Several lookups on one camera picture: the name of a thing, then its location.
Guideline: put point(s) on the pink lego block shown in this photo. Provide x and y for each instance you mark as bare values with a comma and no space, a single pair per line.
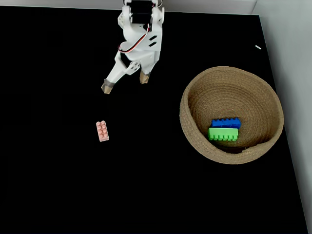
102,131

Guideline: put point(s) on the blue lego block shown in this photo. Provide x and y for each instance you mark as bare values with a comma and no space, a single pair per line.
225,122

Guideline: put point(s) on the green lego block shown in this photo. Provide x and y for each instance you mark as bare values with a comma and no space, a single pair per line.
223,134

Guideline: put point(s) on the small white scrap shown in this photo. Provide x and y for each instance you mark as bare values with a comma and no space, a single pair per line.
258,47

